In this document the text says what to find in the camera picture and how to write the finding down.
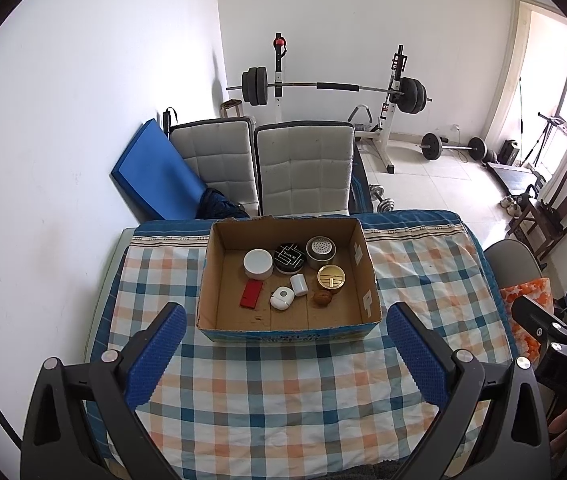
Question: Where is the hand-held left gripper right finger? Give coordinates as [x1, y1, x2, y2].
[387, 302, 551, 480]

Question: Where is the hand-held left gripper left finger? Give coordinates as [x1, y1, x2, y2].
[21, 302, 187, 480]

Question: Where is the cardboard box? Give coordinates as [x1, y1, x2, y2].
[196, 215, 383, 345]

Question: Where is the small red box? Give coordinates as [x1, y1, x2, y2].
[240, 281, 261, 310]

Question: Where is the gold round tin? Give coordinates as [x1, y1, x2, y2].
[317, 265, 345, 292]

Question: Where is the white earbud case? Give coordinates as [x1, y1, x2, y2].
[270, 286, 293, 311]

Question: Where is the white round jar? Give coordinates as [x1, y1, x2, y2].
[242, 249, 274, 281]

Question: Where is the silver perforated round tin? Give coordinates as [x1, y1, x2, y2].
[306, 236, 338, 270]

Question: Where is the black patterned round tin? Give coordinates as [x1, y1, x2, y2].
[274, 242, 307, 275]

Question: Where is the orange and white cushion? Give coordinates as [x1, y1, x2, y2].
[499, 277, 550, 376]

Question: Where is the grey folding chair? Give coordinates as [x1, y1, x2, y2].
[483, 240, 544, 286]

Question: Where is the plaid blanket with blue border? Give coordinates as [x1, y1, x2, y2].
[86, 209, 519, 480]

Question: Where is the black treadmill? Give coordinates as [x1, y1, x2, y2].
[486, 110, 567, 198]

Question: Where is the small metal dumbbell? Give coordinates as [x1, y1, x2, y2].
[367, 185, 398, 213]

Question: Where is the dark blue cloth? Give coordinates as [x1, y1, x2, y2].
[196, 187, 250, 221]

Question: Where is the black speaker box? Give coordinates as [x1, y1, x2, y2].
[498, 140, 521, 166]

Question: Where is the blue foam mat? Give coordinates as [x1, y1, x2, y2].
[110, 119, 214, 221]

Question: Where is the grey padded chair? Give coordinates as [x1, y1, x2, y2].
[254, 121, 355, 218]
[170, 118, 257, 218]

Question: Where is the short floor barbell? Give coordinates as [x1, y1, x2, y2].
[419, 131, 487, 162]

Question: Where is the white squat rack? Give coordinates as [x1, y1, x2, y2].
[270, 34, 411, 173]

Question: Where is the barbell with black plates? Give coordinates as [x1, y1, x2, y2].
[227, 66, 433, 115]

